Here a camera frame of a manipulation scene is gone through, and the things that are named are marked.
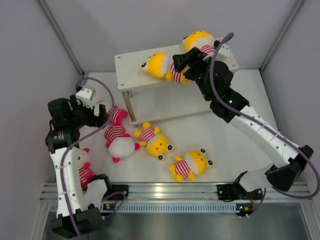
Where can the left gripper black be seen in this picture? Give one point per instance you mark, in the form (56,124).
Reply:
(94,121)

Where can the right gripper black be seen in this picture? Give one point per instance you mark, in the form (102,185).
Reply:
(181,61)

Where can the yellow frog plush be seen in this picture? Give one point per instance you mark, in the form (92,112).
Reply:
(161,65)
(193,163)
(156,143)
(202,40)

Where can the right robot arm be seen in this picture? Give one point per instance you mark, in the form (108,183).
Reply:
(214,81)

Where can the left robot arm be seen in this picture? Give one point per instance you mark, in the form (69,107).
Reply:
(78,212)

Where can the pink plush near shelf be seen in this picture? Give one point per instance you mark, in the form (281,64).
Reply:
(118,115)

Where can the white two-tier shelf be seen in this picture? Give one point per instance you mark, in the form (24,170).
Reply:
(149,99)

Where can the pink plush face down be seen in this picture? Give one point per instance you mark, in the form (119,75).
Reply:
(119,143)

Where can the pink plush with glasses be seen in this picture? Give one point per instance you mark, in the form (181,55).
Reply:
(84,168)

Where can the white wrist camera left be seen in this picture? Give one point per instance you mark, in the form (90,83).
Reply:
(86,95)

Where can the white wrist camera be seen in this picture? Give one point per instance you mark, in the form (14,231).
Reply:
(86,95)
(224,51)

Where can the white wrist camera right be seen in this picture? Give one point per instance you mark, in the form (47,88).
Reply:
(224,51)

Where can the aluminium rail frame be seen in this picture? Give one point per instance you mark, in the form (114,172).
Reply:
(182,192)

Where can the perforated cable duct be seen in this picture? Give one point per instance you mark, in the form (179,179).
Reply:
(175,207)

